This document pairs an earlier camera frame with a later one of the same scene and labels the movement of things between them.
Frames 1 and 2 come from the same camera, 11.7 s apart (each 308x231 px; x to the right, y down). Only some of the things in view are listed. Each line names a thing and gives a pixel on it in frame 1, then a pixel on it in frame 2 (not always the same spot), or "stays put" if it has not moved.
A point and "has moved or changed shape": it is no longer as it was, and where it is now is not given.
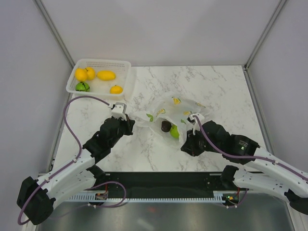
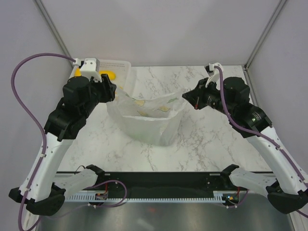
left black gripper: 129,124 → 108,96
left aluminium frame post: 54,32 stays put
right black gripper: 189,146 → 196,97
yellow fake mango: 106,75 stays put
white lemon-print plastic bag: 173,108 has moved or changed shape
